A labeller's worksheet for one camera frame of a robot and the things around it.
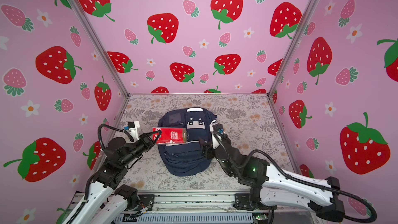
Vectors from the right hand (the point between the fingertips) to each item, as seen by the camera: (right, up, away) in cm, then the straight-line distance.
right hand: (204, 135), depth 65 cm
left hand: (-20, +1, +4) cm, 20 cm away
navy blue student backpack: (-8, -15, +15) cm, 23 cm away
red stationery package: (-17, -1, +8) cm, 18 cm away
